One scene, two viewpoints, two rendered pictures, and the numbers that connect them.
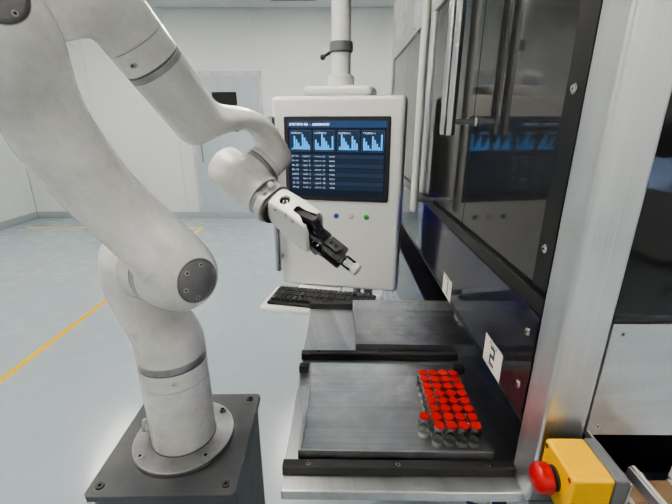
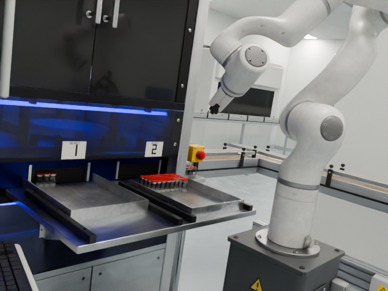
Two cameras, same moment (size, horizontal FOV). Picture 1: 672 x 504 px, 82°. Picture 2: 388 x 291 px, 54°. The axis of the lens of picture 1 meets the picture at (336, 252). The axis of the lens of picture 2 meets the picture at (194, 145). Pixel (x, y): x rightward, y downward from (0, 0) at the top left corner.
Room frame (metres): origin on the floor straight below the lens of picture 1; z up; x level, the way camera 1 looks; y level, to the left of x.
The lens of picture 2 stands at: (1.61, 0.83, 1.27)
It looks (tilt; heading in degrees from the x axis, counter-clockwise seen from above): 8 degrees down; 224
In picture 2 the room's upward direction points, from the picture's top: 8 degrees clockwise
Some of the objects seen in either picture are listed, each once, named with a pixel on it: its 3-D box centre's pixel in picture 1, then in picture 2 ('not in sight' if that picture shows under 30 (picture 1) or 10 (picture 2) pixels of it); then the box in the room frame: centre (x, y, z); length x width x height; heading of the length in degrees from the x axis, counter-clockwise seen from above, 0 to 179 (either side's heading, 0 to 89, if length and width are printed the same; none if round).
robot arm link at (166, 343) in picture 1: (152, 294); (310, 145); (0.63, 0.33, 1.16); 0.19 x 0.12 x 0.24; 57
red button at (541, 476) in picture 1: (546, 477); (200, 155); (0.40, -0.29, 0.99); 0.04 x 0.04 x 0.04; 89
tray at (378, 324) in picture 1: (412, 325); (83, 193); (0.99, -0.22, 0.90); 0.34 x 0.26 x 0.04; 89
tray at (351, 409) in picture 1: (386, 407); (185, 193); (0.65, -0.11, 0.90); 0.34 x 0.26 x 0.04; 89
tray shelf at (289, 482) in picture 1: (395, 368); (138, 202); (0.82, -0.15, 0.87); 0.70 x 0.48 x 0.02; 179
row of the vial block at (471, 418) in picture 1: (462, 405); (158, 180); (0.65, -0.26, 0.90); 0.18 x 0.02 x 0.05; 179
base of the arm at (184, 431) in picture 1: (179, 398); (292, 214); (0.61, 0.30, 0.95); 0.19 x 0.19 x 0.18
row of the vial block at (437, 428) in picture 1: (429, 404); (169, 185); (0.65, -0.19, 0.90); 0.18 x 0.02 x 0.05; 179
